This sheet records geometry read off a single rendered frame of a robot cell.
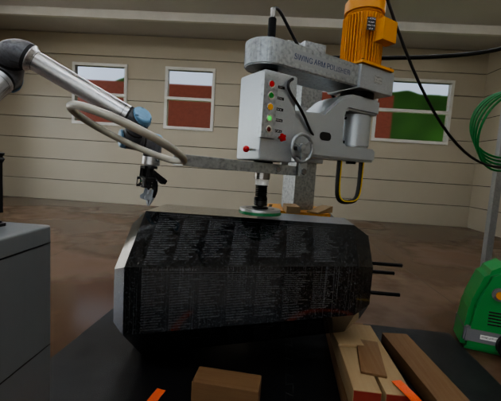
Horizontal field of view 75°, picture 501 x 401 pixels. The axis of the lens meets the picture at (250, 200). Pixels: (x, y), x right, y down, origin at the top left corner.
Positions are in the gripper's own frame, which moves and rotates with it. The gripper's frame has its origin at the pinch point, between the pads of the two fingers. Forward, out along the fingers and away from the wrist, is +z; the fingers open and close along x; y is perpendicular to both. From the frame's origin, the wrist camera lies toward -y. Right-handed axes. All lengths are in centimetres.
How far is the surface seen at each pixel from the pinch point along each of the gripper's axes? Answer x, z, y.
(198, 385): 55, 73, 7
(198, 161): 41.1, -24.9, 10.5
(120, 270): 8.2, 31.2, 19.5
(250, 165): 52, -27, -14
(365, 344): 108, 56, -58
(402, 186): 6, -50, -723
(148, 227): 7.4, 11.6, 5.2
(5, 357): 36, 41, 76
